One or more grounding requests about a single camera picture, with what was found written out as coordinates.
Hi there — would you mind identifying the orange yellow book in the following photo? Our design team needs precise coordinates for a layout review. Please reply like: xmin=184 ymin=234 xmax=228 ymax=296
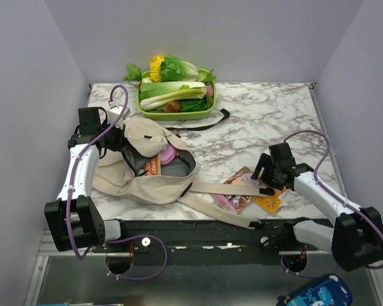
xmin=253 ymin=188 xmax=287 ymax=214

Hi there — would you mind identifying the pink fairy book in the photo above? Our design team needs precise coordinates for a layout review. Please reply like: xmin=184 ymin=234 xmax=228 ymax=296
xmin=211 ymin=166 xmax=260 ymax=214

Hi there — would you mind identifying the beige canvas backpack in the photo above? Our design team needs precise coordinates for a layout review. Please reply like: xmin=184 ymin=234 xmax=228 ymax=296
xmin=92 ymin=117 xmax=265 ymax=230

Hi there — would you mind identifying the orange treehouse book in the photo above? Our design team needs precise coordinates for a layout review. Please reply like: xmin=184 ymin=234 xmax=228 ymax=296
xmin=143 ymin=155 xmax=161 ymax=176

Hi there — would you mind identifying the pink pencil case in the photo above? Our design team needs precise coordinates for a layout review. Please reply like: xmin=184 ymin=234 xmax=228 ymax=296
xmin=159 ymin=143 xmax=179 ymax=166

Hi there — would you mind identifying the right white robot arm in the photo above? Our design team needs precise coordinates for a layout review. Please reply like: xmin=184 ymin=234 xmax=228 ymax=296
xmin=252 ymin=142 xmax=383 ymax=272

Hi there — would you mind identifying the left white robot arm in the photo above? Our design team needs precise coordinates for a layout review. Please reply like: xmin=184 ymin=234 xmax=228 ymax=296
xmin=44 ymin=107 xmax=129 ymax=258

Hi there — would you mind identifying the napa cabbage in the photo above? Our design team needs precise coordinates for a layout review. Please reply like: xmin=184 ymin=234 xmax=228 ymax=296
xmin=139 ymin=81 xmax=208 ymax=111

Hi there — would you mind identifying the brown mushroom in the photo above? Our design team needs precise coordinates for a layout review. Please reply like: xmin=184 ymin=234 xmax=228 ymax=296
xmin=163 ymin=101 xmax=181 ymax=113

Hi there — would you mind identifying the yellow corn flower vegetable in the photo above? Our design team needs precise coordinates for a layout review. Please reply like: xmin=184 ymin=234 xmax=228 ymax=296
xmin=149 ymin=55 xmax=165 ymax=82

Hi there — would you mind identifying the green vegetable tray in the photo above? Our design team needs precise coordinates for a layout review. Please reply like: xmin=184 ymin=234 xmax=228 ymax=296
xmin=137 ymin=69 xmax=216 ymax=121

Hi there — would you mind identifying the green leafy lettuce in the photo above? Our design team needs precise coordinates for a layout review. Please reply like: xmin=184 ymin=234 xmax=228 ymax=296
xmin=160 ymin=55 xmax=199 ymax=82

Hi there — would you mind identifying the blue pencil case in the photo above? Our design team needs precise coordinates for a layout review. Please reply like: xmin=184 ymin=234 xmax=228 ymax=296
xmin=276 ymin=274 xmax=353 ymax=306

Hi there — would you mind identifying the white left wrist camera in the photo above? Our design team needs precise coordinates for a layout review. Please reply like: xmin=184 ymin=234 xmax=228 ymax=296
xmin=107 ymin=105 xmax=131 ymax=129

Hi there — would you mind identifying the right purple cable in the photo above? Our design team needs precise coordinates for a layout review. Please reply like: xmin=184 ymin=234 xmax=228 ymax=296
xmin=280 ymin=129 xmax=383 ymax=278

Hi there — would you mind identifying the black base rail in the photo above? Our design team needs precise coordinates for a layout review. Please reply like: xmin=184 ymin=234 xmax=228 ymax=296
xmin=92 ymin=219 xmax=339 ymax=267

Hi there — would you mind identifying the aluminium frame rail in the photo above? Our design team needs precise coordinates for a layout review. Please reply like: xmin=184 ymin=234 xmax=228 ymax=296
xmin=24 ymin=226 xmax=383 ymax=306

